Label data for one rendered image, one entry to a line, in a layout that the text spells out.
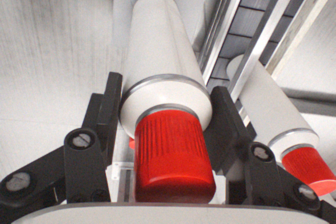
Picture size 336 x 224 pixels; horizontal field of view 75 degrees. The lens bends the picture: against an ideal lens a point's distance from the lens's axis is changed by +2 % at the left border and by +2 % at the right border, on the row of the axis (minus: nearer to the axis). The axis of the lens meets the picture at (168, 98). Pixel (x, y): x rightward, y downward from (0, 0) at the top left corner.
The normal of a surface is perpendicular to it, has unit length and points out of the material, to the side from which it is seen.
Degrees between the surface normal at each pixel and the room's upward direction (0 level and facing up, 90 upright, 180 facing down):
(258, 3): 0
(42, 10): 0
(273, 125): 90
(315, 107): 90
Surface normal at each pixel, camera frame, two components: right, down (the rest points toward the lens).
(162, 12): 0.14, -0.77
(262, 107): -0.69, -0.52
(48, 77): 0.07, 0.64
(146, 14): -0.37, -0.69
